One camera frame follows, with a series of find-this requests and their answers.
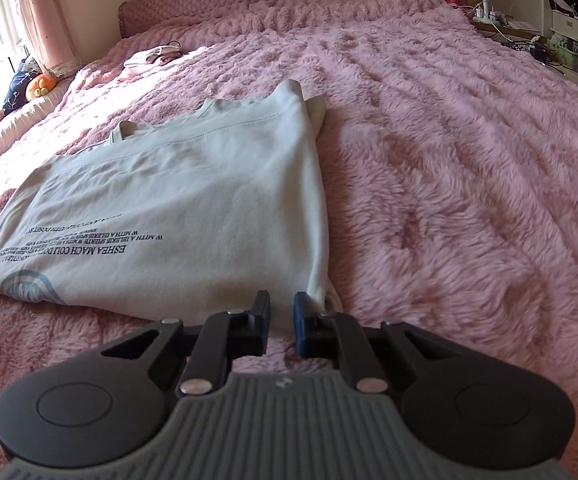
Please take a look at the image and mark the black cables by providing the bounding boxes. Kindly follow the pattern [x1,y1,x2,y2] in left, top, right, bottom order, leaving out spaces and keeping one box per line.
[506,35,566,67]

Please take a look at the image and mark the white printed sweatshirt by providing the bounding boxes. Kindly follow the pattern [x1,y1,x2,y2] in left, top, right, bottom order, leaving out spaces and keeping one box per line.
[0,79,344,335]

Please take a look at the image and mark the small folded white garment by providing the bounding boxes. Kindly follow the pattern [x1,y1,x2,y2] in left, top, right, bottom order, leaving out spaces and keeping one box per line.
[123,42,185,69]

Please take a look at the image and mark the pink curtain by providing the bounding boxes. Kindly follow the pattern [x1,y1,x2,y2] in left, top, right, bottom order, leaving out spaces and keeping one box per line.
[0,0,126,75]

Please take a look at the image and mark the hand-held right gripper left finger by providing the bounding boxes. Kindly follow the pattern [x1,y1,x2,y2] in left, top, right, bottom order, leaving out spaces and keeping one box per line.
[102,290,272,397]

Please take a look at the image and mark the pink fluffy blanket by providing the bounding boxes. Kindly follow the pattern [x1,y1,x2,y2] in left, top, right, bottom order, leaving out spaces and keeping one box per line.
[0,0,578,466]

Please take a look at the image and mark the orange plush toy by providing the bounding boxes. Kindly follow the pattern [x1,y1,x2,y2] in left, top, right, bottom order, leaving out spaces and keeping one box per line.
[25,74,61,101]

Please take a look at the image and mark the green basket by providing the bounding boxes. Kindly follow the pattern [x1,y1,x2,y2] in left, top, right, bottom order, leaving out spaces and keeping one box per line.
[549,35,578,69]

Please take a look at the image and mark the white duvet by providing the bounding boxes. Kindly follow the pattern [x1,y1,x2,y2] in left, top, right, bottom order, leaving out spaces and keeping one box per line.
[0,85,70,182]

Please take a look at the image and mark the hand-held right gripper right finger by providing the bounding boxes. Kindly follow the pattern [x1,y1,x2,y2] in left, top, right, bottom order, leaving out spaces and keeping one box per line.
[293,291,463,396]

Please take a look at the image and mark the dark blue floral pillow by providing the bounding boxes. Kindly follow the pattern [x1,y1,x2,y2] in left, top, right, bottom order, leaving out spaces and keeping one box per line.
[3,57,40,113]

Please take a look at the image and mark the wooden nightstand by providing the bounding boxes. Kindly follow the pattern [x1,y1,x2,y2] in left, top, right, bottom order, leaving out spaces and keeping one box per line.
[470,10,544,42]

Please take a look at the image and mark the pink quilted headboard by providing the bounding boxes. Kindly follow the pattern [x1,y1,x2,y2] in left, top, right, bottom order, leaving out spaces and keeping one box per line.
[119,0,423,41]

